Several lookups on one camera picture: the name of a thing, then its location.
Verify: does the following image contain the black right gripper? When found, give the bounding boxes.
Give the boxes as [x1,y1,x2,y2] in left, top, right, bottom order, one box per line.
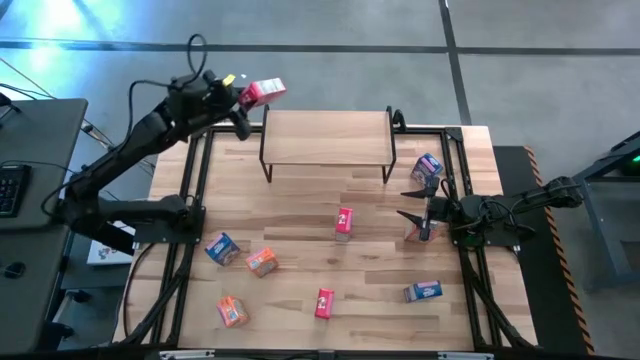
[396,175,465,244]

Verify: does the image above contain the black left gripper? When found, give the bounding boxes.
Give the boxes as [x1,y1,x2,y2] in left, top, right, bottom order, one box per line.
[202,69,255,142]

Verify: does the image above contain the red Froot Loops cereal box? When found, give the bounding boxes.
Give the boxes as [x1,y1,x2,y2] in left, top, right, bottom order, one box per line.
[238,77,288,110]
[314,287,336,321]
[334,207,355,244]

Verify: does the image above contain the orange Mini Wheats cereal box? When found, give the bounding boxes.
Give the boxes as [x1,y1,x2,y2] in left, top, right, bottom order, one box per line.
[215,295,251,329]
[244,247,280,279]
[403,219,442,245]

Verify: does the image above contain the blue Frosted Flakes cereal box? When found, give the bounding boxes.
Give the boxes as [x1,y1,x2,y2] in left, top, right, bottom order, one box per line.
[409,152,445,185]
[402,279,444,304]
[203,231,242,267]

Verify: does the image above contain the black hazard-striped floor mat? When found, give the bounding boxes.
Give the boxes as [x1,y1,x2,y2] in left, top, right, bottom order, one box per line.
[492,144,596,356]

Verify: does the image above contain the dark metal stand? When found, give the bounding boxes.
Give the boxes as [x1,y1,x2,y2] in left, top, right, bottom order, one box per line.
[552,128,640,294]

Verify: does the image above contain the black floor beam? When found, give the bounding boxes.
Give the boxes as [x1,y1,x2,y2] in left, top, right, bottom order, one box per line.
[92,224,137,257]

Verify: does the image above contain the white printed paper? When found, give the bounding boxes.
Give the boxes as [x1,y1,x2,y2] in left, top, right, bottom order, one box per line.
[87,219,137,266]

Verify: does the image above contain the black keyboard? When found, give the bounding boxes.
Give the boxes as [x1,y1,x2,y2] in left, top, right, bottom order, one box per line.
[0,164,32,219]

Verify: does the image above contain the black desk foot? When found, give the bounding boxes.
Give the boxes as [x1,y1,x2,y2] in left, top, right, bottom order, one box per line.
[64,288,94,305]
[47,322,76,341]

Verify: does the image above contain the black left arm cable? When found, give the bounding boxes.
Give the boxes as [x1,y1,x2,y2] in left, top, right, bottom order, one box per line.
[185,32,209,77]

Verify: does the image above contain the black aluminium table frame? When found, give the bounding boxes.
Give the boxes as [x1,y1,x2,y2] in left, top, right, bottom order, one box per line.
[112,124,539,351]

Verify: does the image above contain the wooden shelf black metal frame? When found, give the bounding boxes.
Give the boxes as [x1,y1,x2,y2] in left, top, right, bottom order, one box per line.
[258,103,399,185]

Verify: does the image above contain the silver metal bracket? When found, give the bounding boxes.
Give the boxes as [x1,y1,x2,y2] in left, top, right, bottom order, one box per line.
[158,349,216,360]
[437,351,495,360]

